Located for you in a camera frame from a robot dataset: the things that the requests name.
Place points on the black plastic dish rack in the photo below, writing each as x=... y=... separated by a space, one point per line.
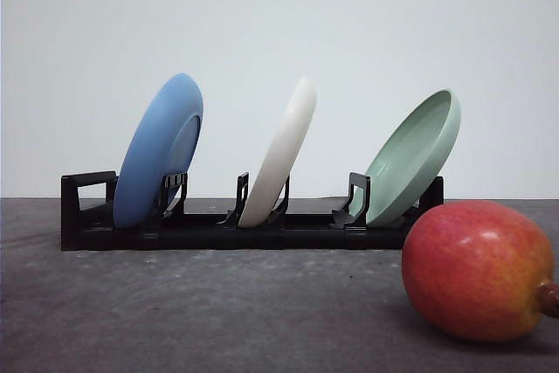
x=87 y=221

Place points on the blue plate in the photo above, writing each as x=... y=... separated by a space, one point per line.
x=166 y=142

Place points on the light green plate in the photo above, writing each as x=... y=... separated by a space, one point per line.
x=411 y=160

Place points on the red pomegranate fruit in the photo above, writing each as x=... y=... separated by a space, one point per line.
x=480 y=270

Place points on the white plate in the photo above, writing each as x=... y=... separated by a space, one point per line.
x=267 y=186

